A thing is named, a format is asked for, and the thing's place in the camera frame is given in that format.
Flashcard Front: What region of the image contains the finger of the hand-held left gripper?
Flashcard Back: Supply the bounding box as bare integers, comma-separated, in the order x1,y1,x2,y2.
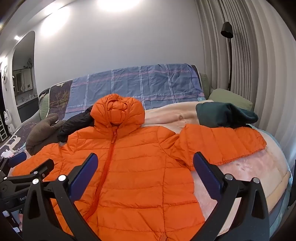
0,152,28,173
5,159,55,186

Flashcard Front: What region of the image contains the green pillow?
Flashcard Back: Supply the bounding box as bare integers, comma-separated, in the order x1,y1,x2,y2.
208,88,253,111
38,88,50,120

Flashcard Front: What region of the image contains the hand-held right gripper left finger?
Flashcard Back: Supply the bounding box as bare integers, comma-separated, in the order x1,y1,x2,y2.
22,153,102,241

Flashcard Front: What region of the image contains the black puffer jacket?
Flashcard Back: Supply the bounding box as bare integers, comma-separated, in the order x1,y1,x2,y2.
57,105,95,143

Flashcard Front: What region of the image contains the dark patterned quilt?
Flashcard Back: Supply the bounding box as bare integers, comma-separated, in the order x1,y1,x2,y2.
0,79,73,167

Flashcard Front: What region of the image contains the light blue bed sheet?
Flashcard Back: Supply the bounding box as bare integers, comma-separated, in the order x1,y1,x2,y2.
245,124,293,241

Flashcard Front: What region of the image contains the cream pink fleece blanket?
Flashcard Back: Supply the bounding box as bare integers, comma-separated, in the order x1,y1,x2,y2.
129,100,292,234

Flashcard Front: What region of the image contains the white animal figurine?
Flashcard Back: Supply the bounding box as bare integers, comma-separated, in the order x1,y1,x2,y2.
3,110,13,133

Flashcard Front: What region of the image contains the orange hooded puffer jacket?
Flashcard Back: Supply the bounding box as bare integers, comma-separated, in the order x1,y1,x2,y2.
11,93,267,241

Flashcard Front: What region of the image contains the dark green garment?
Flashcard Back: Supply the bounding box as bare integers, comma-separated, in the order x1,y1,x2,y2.
196,101,259,128

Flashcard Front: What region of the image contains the arched wall niche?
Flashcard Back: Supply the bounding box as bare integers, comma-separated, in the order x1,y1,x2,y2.
10,31,38,123

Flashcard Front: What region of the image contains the grey pleated curtain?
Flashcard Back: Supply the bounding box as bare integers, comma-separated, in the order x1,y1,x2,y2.
195,0,296,163

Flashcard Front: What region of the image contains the brown fleece garment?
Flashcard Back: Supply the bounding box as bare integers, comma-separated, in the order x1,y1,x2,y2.
25,113,67,156

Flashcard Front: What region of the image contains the black floor lamp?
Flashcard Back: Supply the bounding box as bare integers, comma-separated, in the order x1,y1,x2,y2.
220,22,233,91

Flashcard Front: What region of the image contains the olive cushion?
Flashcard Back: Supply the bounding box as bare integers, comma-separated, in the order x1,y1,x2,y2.
199,73,214,98

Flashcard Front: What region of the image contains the blue plaid pillow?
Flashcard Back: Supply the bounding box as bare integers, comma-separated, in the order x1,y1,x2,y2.
65,64,204,121

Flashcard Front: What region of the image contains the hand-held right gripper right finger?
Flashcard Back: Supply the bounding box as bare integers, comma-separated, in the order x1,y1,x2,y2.
190,152,270,241

